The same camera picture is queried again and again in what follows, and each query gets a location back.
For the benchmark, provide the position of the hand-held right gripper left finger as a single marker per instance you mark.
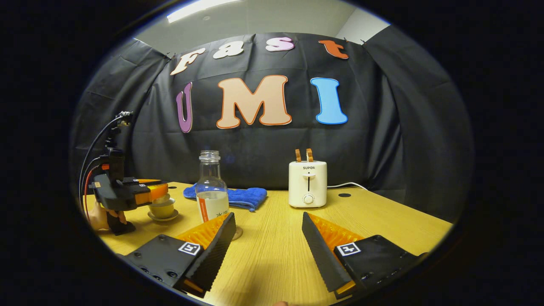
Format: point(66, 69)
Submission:
point(214, 257)

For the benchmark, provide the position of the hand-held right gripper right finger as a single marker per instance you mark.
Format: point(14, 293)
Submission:
point(323, 257)

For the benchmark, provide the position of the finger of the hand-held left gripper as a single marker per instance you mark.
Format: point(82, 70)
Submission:
point(144, 193)
point(129, 181)

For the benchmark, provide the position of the yellow teacup lid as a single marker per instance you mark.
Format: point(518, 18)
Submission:
point(163, 198)

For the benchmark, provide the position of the yellow teacup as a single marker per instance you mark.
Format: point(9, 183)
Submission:
point(161, 210)

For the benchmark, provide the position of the round cork coaster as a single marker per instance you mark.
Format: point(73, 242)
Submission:
point(238, 233)

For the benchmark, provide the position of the clear water bottle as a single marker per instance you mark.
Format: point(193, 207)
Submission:
point(212, 199)

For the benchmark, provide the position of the yellow saucer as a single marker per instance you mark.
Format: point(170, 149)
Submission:
point(170, 218)

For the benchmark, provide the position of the blue towel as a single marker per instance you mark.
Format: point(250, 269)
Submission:
point(244, 197)

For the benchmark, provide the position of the white toaster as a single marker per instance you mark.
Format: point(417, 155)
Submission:
point(308, 187)

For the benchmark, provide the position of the toast bread slice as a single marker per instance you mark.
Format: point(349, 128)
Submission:
point(298, 155)
point(310, 155)

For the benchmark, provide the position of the black backdrop cloth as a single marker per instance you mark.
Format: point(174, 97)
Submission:
point(382, 140)

